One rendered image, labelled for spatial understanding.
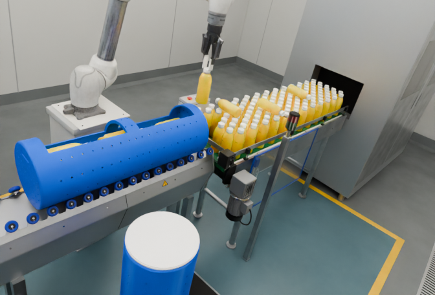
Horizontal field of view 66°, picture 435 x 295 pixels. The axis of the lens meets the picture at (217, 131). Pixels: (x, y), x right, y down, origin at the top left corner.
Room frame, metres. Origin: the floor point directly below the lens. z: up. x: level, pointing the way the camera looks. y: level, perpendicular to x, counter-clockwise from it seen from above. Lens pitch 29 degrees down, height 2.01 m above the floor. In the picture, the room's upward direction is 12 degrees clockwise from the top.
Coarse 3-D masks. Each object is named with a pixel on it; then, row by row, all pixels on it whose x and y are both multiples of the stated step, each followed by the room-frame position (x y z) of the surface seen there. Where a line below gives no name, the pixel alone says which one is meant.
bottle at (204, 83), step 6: (204, 72) 1.69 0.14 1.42; (204, 78) 1.67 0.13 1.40; (210, 78) 1.69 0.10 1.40; (198, 84) 1.69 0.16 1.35; (204, 84) 1.67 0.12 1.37; (210, 84) 1.69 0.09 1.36; (198, 90) 1.68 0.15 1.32; (204, 90) 1.67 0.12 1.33; (198, 96) 1.67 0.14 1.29; (204, 96) 1.67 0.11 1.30; (198, 102) 1.67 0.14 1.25; (204, 102) 1.67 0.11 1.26
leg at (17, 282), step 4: (16, 280) 0.86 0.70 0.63; (20, 280) 0.87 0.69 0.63; (24, 280) 0.87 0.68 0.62; (12, 284) 0.84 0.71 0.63; (16, 284) 0.85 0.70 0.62; (20, 284) 0.86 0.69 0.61; (24, 284) 0.87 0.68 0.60; (12, 288) 0.85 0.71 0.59; (16, 288) 0.85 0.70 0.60; (20, 288) 0.86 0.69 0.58; (24, 288) 0.87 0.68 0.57; (12, 292) 0.85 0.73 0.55; (16, 292) 0.84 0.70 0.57; (20, 292) 0.86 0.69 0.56; (24, 292) 0.87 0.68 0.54
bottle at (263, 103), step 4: (260, 100) 2.14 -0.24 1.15; (264, 100) 2.13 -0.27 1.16; (268, 100) 2.14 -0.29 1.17; (260, 104) 2.13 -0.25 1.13; (264, 104) 2.11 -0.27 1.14; (268, 104) 2.10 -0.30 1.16; (272, 104) 2.09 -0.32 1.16; (264, 108) 2.11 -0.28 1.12; (268, 108) 2.08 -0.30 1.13; (272, 108) 2.07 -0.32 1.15; (276, 108) 2.06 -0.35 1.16; (280, 108) 2.07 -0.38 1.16; (272, 112) 2.06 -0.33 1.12; (276, 112) 2.05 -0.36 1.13
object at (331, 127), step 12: (336, 120) 2.73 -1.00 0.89; (324, 132) 2.60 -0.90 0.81; (276, 144) 2.04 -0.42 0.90; (324, 144) 2.72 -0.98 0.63; (252, 156) 1.82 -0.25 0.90; (216, 168) 1.88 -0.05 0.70; (228, 168) 1.64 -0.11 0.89; (240, 168) 1.72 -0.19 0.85; (312, 168) 2.72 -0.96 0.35; (228, 180) 1.65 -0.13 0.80; (204, 192) 2.13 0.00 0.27
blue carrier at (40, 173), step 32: (128, 128) 1.29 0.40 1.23; (160, 128) 1.39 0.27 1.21; (192, 128) 1.51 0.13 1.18; (32, 160) 0.95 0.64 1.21; (64, 160) 1.01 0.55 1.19; (96, 160) 1.09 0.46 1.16; (128, 160) 1.19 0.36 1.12; (160, 160) 1.34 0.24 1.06; (32, 192) 0.97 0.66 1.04; (64, 192) 0.97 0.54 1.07
